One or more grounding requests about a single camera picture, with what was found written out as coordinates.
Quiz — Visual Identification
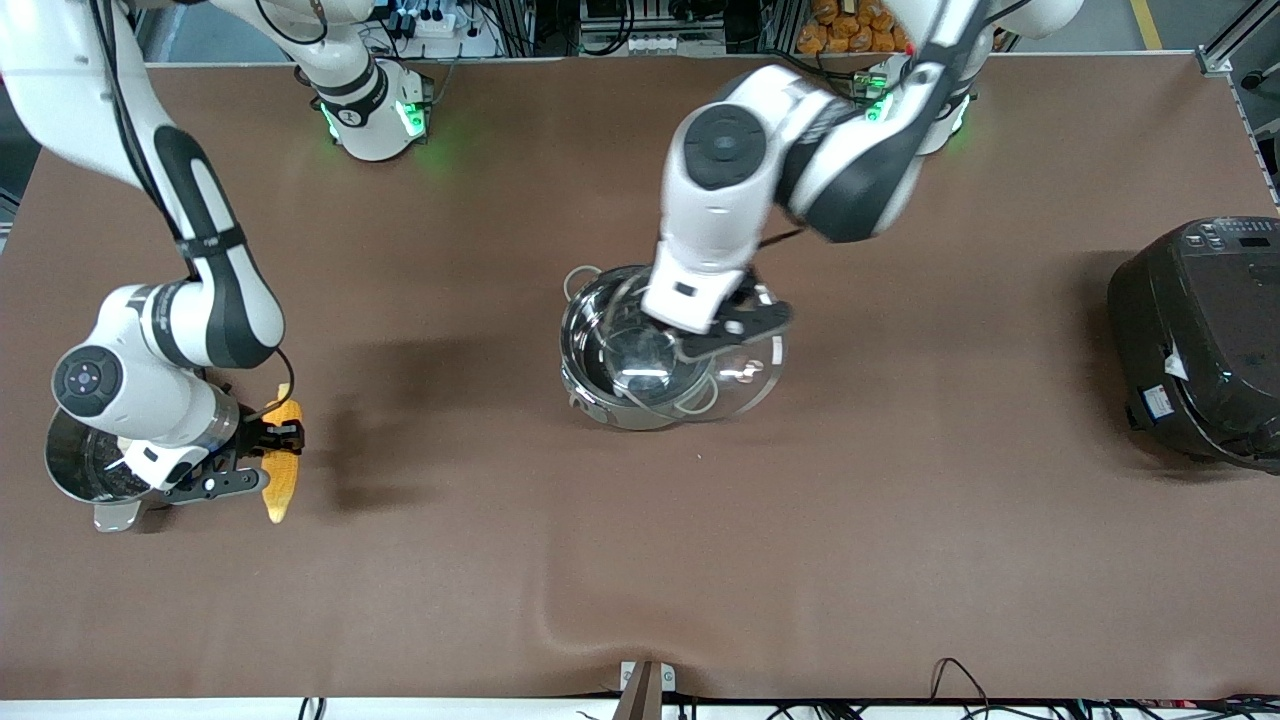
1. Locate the yellow corn cob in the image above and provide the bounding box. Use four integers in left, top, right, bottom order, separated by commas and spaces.
258, 385, 304, 524

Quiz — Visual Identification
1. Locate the glass pot lid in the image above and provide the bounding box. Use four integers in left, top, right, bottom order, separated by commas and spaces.
600, 285, 788, 426

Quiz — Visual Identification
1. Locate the steel steamer pot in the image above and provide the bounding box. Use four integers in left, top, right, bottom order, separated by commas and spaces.
45, 405, 151, 533

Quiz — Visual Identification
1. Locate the steel cooking pot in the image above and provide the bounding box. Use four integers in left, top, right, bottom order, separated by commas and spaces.
560, 265, 721, 433

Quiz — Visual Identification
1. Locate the brown table mat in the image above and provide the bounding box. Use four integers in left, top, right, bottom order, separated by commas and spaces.
0, 52, 1280, 701

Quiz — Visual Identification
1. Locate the pile of orange buns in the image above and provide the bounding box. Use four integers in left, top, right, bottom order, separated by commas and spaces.
797, 0, 909, 54

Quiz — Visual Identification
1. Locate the metal table clamp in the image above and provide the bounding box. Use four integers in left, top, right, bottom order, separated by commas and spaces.
618, 660, 677, 720

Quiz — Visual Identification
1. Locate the white power strip with plugs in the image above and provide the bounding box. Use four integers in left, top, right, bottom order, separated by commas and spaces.
385, 0, 501, 58

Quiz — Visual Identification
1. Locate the black rice cooker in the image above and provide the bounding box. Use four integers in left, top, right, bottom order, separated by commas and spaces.
1107, 217, 1280, 473

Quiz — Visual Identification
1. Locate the black looped cable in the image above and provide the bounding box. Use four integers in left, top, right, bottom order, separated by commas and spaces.
930, 657, 993, 716

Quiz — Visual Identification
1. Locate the aluminium frame profile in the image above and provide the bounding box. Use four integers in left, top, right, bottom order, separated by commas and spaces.
1197, 0, 1280, 206

